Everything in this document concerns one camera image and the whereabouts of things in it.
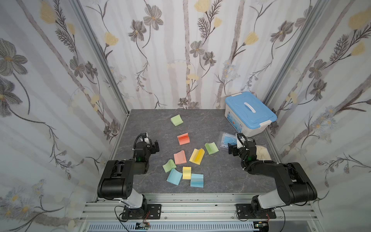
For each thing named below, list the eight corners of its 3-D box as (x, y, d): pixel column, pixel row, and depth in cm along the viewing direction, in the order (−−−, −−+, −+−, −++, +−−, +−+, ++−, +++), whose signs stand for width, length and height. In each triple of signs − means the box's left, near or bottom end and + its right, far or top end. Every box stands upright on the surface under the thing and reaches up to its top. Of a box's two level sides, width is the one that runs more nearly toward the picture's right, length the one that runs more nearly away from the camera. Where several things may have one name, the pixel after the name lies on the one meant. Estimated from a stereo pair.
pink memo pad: (175, 165, 93) (175, 163, 90) (173, 154, 98) (173, 152, 95) (187, 162, 94) (187, 160, 91) (184, 152, 99) (184, 149, 96)
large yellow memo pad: (189, 161, 95) (189, 159, 93) (195, 148, 101) (195, 146, 99) (199, 165, 93) (200, 163, 91) (205, 151, 99) (205, 150, 97)
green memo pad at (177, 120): (175, 126, 113) (175, 124, 111) (171, 120, 118) (170, 118, 115) (184, 122, 116) (184, 120, 114) (179, 116, 120) (179, 114, 118)
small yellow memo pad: (182, 179, 87) (182, 177, 84) (182, 168, 91) (182, 166, 88) (191, 179, 87) (191, 177, 84) (191, 168, 91) (191, 166, 88)
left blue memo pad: (167, 181, 86) (166, 179, 84) (173, 170, 91) (172, 168, 88) (177, 185, 85) (177, 183, 82) (182, 174, 89) (182, 172, 86)
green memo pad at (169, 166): (162, 168, 91) (161, 166, 88) (171, 161, 95) (170, 158, 92) (168, 174, 89) (167, 172, 86) (176, 166, 92) (176, 163, 89)
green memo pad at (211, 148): (209, 154, 98) (209, 153, 96) (204, 145, 103) (204, 143, 101) (218, 151, 100) (218, 149, 98) (213, 142, 104) (213, 140, 103)
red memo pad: (179, 145, 102) (179, 142, 99) (177, 138, 106) (176, 135, 103) (190, 142, 104) (190, 139, 101) (187, 135, 108) (187, 132, 105)
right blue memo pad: (190, 187, 84) (190, 186, 83) (190, 174, 89) (190, 173, 87) (204, 187, 84) (204, 186, 83) (203, 174, 89) (203, 173, 87)
